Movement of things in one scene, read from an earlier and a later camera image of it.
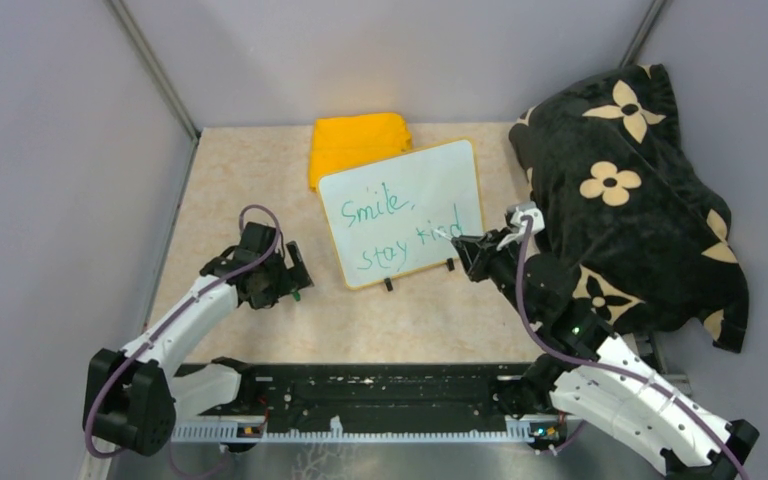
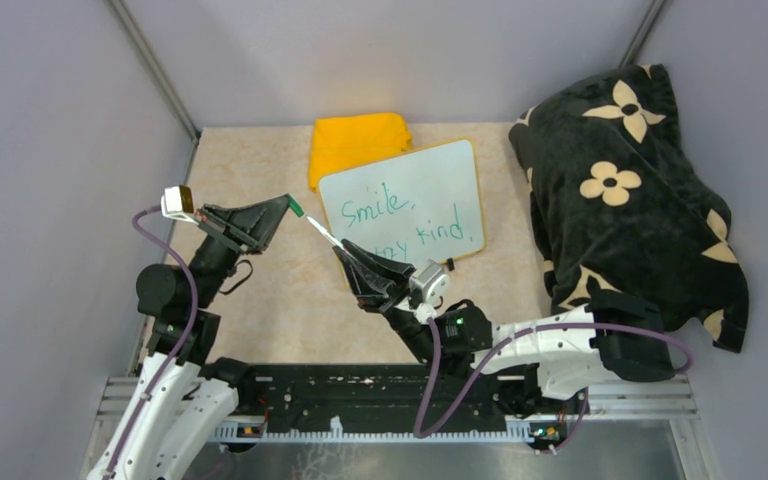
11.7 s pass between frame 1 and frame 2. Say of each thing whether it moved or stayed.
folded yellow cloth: stayed
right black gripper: moved
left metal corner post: stayed
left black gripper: moved
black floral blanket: stayed
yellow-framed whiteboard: stayed
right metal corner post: stayed
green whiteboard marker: moved
